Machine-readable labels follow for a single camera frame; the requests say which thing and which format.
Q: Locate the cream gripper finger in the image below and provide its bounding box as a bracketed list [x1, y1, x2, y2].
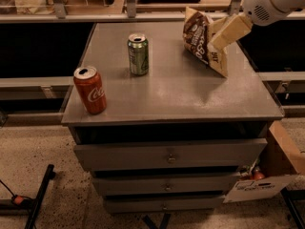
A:
[209, 13, 253, 51]
[211, 17, 228, 33]

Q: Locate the brown chip bag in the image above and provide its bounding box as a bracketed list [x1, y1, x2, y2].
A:
[183, 7, 228, 77]

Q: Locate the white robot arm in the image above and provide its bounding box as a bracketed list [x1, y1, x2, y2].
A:
[208, 0, 305, 51]

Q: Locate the green soda can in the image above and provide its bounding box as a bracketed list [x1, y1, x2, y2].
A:
[128, 32, 149, 75]

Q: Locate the grey drawer cabinet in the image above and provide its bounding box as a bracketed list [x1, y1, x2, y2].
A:
[63, 22, 282, 201]

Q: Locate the top grey drawer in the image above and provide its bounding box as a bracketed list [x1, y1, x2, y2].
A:
[74, 138, 267, 171]

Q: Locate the grey drawer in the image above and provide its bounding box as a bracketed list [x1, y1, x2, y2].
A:
[74, 138, 267, 171]
[92, 173, 239, 197]
[103, 195, 225, 214]

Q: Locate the red cola can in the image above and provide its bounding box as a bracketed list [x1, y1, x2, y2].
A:
[73, 66, 107, 115]

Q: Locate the cardboard box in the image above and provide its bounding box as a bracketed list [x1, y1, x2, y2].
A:
[225, 121, 305, 203]

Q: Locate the middle grey drawer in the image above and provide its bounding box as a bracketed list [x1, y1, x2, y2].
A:
[92, 173, 239, 197]

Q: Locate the bottom grey drawer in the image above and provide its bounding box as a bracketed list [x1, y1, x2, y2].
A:
[103, 195, 225, 214]

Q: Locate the black metal stand leg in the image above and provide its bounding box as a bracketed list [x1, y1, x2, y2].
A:
[25, 164, 56, 229]

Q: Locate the metal shelf rail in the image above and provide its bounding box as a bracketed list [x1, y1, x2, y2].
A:
[0, 0, 305, 25]

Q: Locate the orange cable clip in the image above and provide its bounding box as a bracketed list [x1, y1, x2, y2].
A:
[11, 196, 24, 206]

